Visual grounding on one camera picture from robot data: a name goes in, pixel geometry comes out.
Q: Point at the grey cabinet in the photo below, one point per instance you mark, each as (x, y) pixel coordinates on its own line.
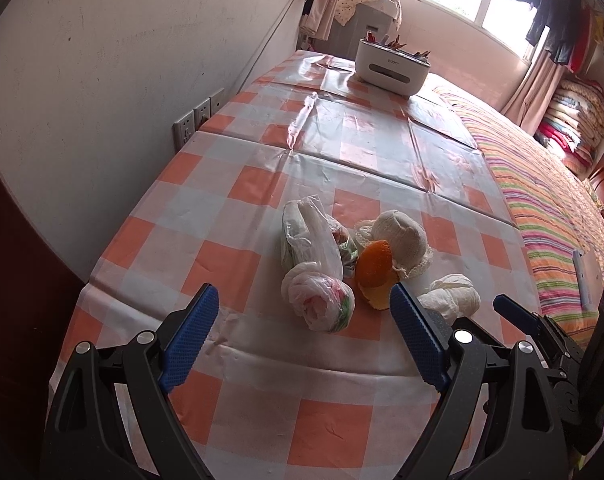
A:
(352, 40)

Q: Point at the white wall socket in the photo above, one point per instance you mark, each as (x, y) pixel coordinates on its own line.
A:
(184, 132)
(202, 116)
(217, 100)

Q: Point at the clear plastic bag bundle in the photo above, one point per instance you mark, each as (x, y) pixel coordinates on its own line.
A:
(307, 240)

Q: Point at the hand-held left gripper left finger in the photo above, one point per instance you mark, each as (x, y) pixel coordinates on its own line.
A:
(192, 340)

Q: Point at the pink curtain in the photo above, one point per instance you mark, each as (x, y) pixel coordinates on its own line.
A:
(532, 80)

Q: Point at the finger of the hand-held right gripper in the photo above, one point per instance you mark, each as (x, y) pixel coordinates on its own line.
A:
(514, 309)
(569, 395)

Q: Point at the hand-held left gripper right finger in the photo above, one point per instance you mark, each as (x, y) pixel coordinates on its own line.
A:
(417, 340)

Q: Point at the orange white checkered tablecloth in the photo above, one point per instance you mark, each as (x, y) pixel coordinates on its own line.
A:
(232, 240)

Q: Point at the hanging pale garments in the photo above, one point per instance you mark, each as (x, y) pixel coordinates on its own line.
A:
(322, 5)

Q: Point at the group of pens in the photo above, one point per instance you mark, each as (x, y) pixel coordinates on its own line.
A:
(397, 46)

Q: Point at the white printed plastic bag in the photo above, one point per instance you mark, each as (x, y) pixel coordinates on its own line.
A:
(317, 300)

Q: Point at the grey remote on bed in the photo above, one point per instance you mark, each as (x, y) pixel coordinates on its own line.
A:
(582, 275)

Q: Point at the striped bed blanket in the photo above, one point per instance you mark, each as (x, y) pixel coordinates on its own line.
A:
(532, 190)

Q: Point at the white desk organizer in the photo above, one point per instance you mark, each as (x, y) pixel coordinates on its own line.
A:
(387, 72)

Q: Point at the stack of folded quilts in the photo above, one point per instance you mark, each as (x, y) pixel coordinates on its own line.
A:
(577, 120)

